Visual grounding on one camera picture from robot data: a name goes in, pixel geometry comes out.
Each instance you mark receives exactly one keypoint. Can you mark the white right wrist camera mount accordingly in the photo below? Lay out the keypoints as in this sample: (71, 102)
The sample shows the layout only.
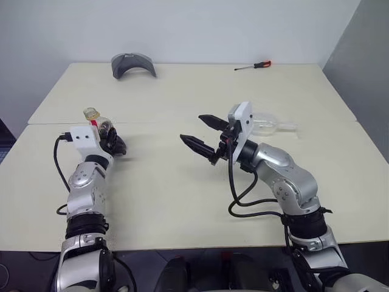
(244, 121)

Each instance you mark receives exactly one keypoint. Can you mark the red and black screwdriver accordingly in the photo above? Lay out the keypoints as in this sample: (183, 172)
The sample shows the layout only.
(261, 64)

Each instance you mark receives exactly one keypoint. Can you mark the small clear bottle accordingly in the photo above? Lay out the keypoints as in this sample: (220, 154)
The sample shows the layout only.
(104, 124)

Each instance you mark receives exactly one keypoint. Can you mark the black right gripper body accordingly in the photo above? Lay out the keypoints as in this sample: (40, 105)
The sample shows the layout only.
(228, 143)

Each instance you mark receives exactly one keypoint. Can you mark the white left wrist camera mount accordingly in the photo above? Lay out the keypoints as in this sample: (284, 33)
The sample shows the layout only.
(85, 140)

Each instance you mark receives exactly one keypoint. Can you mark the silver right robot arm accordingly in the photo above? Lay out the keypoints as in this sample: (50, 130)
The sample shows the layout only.
(273, 164)

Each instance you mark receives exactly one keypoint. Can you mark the dark rounded shape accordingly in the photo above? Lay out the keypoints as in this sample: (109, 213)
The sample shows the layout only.
(171, 276)

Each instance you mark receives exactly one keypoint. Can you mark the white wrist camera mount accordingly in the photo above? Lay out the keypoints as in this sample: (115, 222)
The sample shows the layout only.
(85, 140)
(244, 121)

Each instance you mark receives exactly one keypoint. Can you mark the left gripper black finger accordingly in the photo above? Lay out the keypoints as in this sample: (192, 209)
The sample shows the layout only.
(113, 134)

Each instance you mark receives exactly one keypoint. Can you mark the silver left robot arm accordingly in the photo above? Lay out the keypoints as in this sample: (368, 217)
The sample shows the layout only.
(85, 182)

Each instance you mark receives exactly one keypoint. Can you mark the grey curved visor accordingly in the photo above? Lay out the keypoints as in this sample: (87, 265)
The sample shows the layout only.
(121, 67)

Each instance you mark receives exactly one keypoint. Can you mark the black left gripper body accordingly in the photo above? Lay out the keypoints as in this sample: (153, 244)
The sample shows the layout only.
(117, 147)

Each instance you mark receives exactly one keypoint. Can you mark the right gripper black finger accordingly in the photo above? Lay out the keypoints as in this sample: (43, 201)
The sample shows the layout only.
(214, 122)
(197, 145)

